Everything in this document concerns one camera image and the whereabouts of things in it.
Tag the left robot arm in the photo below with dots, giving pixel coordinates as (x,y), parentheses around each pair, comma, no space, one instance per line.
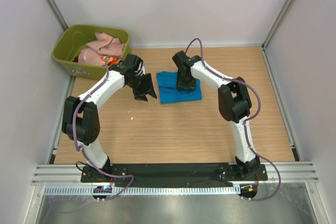
(80,120)

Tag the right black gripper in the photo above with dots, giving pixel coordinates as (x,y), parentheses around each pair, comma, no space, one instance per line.
(186,84)

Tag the white slotted cable duct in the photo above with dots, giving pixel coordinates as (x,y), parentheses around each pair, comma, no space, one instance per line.
(95,190)

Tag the olive green plastic bin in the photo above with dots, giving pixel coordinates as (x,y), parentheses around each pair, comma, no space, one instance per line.
(75,39)

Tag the right aluminium corner post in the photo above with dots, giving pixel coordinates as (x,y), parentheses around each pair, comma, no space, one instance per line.
(280,17)

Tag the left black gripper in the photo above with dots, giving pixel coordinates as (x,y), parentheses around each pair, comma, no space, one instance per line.
(140,85)

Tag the blue t shirt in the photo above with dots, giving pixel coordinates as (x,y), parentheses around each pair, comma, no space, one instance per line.
(170,94)

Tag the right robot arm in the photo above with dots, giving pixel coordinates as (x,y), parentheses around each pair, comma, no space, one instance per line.
(234,102)

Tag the pink folded shirt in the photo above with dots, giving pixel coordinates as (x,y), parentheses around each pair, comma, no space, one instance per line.
(104,45)

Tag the red orange patterned garment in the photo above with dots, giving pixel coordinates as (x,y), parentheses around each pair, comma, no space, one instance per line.
(110,60)

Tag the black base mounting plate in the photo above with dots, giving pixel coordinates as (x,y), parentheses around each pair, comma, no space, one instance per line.
(186,175)

